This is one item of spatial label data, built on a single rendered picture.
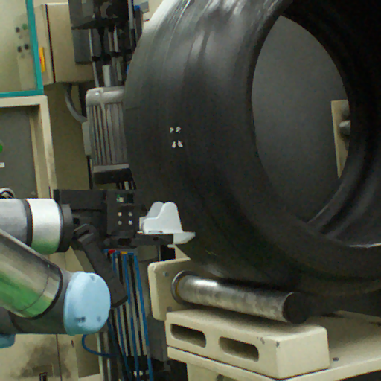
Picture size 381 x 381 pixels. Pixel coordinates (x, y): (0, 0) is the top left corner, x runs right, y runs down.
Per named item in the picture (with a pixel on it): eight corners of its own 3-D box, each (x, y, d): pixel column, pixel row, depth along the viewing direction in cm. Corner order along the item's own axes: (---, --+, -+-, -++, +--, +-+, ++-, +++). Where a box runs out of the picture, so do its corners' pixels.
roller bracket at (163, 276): (152, 320, 172) (146, 263, 172) (340, 283, 191) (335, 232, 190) (160, 322, 170) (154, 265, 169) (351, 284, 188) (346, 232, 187)
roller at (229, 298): (193, 270, 173) (200, 295, 174) (171, 280, 171) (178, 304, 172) (307, 287, 142) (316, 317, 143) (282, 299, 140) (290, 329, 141)
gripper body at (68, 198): (147, 190, 138) (65, 189, 133) (147, 251, 138) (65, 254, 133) (125, 190, 145) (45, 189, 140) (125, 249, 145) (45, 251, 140)
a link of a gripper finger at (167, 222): (204, 202, 143) (145, 202, 139) (204, 243, 143) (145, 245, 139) (193, 202, 146) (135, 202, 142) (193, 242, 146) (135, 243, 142)
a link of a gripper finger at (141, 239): (178, 234, 140) (120, 234, 136) (178, 245, 140) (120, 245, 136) (163, 232, 144) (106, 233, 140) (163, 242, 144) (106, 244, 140)
